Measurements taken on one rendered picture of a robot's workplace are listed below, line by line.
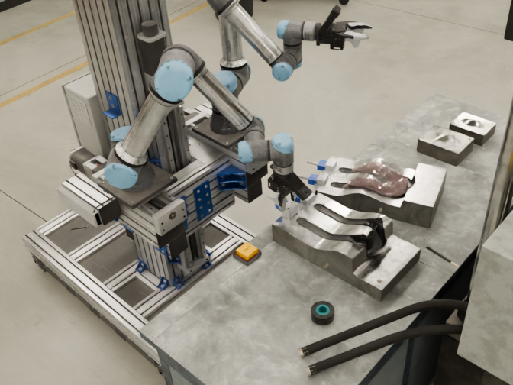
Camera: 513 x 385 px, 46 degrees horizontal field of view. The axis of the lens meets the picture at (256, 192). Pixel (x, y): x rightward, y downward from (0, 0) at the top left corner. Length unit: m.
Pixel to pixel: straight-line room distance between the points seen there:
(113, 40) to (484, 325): 1.57
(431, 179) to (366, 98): 2.39
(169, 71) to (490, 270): 1.08
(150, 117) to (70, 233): 1.66
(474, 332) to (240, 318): 0.84
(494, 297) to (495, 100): 3.54
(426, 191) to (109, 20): 1.36
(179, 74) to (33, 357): 1.87
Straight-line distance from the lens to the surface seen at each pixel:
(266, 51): 2.38
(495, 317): 1.59
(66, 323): 3.40
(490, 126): 3.03
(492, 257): 1.47
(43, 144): 4.81
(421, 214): 2.46
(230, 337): 2.11
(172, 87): 1.93
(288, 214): 2.34
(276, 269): 2.30
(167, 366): 2.25
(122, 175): 2.15
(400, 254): 2.29
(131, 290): 3.15
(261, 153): 2.10
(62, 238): 3.56
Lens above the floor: 2.46
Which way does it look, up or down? 39 degrees down
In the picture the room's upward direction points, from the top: 5 degrees counter-clockwise
